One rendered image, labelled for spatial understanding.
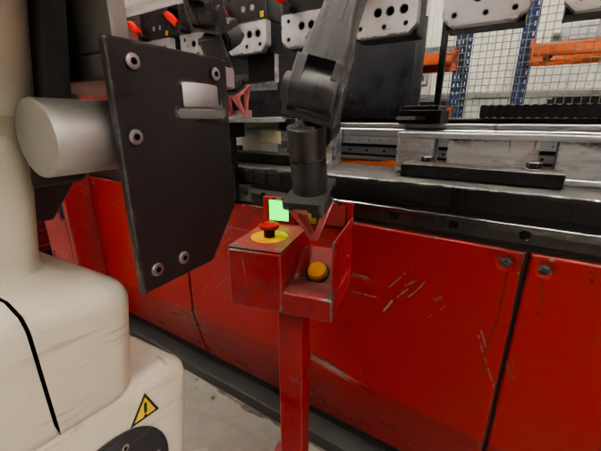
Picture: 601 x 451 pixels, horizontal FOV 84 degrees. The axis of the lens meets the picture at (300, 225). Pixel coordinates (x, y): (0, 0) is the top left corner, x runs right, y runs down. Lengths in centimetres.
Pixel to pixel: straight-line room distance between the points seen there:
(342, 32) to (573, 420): 81
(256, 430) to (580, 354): 95
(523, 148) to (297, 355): 62
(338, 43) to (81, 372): 43
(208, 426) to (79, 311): 114
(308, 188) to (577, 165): 53
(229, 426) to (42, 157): 120
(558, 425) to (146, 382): 79
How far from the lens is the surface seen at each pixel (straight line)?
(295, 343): 73
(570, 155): 83
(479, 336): 83
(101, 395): 30
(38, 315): 25
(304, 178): 52
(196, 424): 139
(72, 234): 171
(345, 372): 102
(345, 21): 50
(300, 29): 99
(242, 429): 134
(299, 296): 60
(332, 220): 69
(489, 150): 83
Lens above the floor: 100
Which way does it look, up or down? 18 degrees down
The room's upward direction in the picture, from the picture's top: straight up
